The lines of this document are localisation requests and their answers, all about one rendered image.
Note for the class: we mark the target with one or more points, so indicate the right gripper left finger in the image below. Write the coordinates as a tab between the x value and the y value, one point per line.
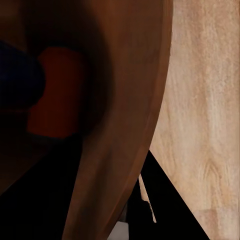
36	206

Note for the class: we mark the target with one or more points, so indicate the can of soda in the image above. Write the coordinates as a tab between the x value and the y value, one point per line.
58	112
22	78

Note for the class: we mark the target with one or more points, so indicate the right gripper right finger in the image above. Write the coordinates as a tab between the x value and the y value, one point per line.
173	220

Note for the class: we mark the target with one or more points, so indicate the trash can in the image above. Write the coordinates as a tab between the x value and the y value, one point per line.
127	44

